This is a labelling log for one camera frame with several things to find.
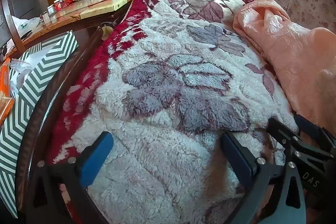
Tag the round yellow object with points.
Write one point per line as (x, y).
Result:
(107, 28)

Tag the peach quilt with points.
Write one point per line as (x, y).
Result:
(288, 50)

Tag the marble top cabinet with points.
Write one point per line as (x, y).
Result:
(99, 5)

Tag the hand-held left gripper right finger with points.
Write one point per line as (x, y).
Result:
(236, 158)

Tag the green white striped cardboard box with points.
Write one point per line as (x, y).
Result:
(39, 77)

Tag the floral red white fleece blanket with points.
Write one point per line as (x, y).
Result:
(168, 98)

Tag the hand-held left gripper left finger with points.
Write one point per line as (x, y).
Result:
(97, 158)

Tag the dark wooden chair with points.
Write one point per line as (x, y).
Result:
(50, 113)

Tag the red gift box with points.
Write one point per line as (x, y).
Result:
(58, 5)

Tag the white plastic bag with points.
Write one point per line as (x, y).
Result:
(25, 26)

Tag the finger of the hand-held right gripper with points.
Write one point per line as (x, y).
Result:
(309, 128)
(278, 129)

